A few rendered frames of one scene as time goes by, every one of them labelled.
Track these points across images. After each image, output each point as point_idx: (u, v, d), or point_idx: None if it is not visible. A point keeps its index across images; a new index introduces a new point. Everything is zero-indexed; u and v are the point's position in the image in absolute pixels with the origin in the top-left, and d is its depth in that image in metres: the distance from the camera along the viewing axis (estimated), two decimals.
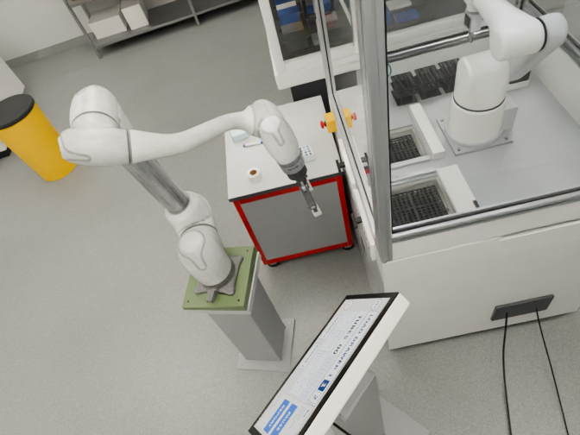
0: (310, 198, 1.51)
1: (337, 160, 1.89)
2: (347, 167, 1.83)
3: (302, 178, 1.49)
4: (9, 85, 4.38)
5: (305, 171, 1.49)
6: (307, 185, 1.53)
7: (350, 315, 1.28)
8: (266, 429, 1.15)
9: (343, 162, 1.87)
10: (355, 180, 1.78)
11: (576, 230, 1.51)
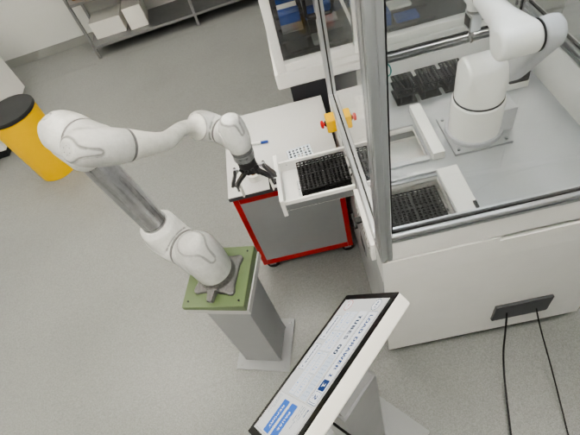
0: (270, 168, 1.80)
1: None
2: (277, 185, 1.85)
3: (255, 160, 1.76)
4: (9, 85, 4.38)
5: None
6: (258, 167, 1.80)
7: (350, 315, 1.28)
8: (266, 429, 1.15)
9: (275, 179, 1.90)
10: (283, 198, 1.80)
11: (576, 230, 1.51)
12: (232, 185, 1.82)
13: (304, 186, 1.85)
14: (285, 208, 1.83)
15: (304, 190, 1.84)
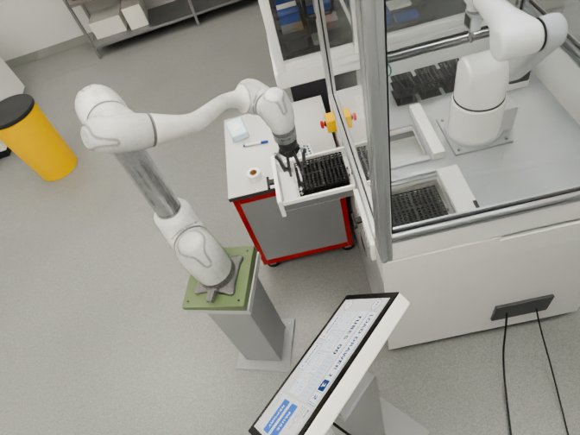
0: (305, 156, 1.70)
1: (267, 178, 1.91)
2: (275, 185, 1.85)
3: (296, 141, 1.64)
4: (9, 85, 4.38)
5: None
6: None
7: (350, 315, 1.28)
8: (266, 429, 1.15)
9: (274, 179, 1.90)
10: (280, 198, 1.80)
11: (576, 230, 1.51)
12: (283, 169, 1.72)
13: (302, 187, 1.85)
14: (283, 209, 1.83)
15: (302, 191, 1.84)
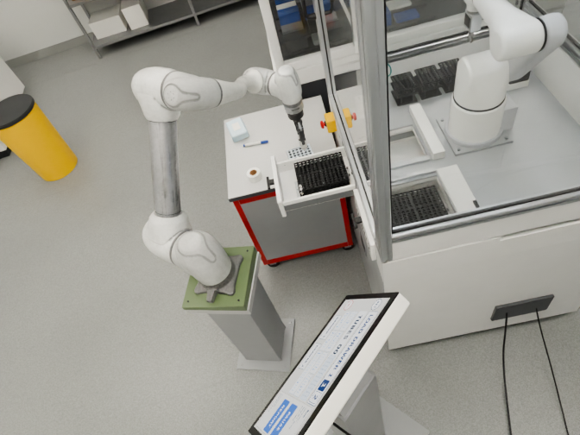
0: (303, 135, 2.00)
1: (267, 178, 1.91)
2: (275, 185, 1.85)
3: (299, 119, 1.95)
4: (9, 85, 4.38)
5: (303, 114, 1.95)
6: (301, 126, 2.00)
7: (350, 315, 1.28)
8: (266, 429, 1.15)
9: (274, 179, 1.90)
10: (280, 198, 1.80)
11: (576, 230, 1.51)
12: None
13: (302, 187, 1.85)
14: (283, 209, 1.83)
15: (302, 191, 1.84)
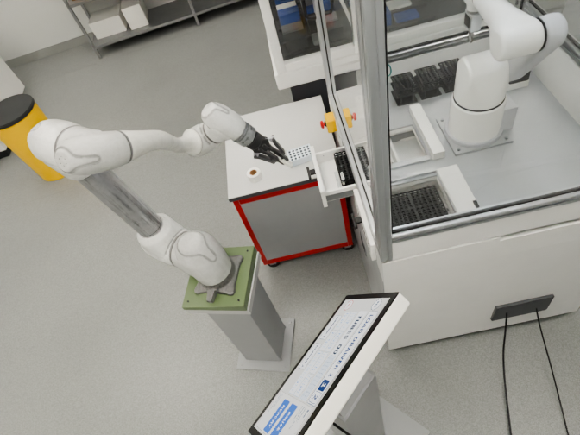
0: (280, 144, 1.75)
1: (307, 167, 1.90)
2: (317, 175, 1.84)
3: (261, 135, 1.70)
4: (9, 85, 4.38)
5: None
6: (269, 144, 1.75)
7: (350, 315, 1.28)
8: (266, 429, 1.15)
9: (314, 169, 1.88)
10: (324, 188, 1.79)
11: (576, 230, 1.51)
12: (271, 162, 1.79)
13: (344, 177, 1.83)
14: (325, 198, 1.82)
15: (344, 180, 1.83)
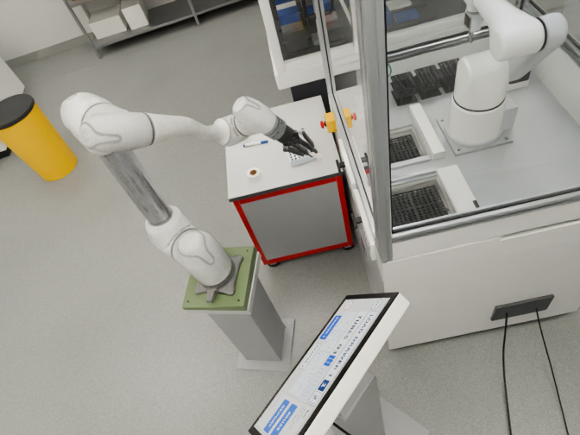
0: (309, 137, 1.74)
1: (337, 160, 1.89)
2: (347, 167, 1.83)
3: (292, 128, 1.69)
4: (9, 85, 4.38)
5: None
6: (299, 136, 1.74)
7: (350, 315, 1.28)
8: (266, 429, 1.15)
9: (343, 162, 1.87)
10: (355, 180, 1.78)
11: (576, 230, 1.51)
12: (299, 154, 1.78)
13: None
14: None
15: None
